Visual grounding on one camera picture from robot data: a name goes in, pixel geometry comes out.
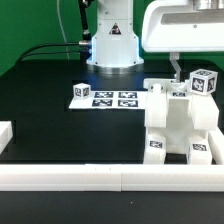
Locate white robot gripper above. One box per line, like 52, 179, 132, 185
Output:
141, 0, 224, 82

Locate white long chair back part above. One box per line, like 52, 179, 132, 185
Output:
143, 78, 190, 98

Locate small white tagged cube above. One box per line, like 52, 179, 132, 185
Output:
189, 69, 218, 95

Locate white tagged bar part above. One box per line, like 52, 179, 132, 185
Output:
145, 92, 167, 128

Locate white chair seat part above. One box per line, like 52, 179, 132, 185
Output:
145, 93, 219, 154

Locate paper sheet with tags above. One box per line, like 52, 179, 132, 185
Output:
69, 91, 147, 110

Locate rear white tagged cube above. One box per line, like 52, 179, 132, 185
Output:
73, 83, 91, 99

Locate white left fence block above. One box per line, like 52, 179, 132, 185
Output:
0, 121, 13, 154

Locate thin white cable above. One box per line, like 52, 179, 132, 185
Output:
56, 0, 72, 61

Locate black cables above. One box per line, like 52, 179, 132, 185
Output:
16, 40, 93, 64

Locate white front fence rail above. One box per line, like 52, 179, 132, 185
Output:
0, 164, 224, 192

